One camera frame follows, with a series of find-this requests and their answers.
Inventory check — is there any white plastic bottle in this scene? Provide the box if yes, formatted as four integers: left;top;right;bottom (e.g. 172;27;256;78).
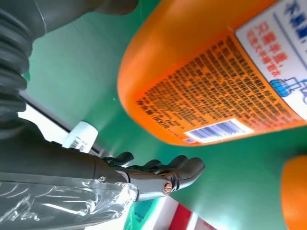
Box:
61;121;99;154

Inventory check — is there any teal plastic bottle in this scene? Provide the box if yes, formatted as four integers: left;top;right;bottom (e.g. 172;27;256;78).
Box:
123;198;159;230

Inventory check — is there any clear plastic film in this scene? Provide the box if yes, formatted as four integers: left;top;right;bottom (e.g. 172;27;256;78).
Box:
0;179;138;230

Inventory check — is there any green table mat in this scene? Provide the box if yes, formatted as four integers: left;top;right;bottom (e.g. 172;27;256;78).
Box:
24;0;307;230

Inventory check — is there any red and white sign board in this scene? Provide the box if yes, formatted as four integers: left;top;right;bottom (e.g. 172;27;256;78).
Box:
144;196;216;230

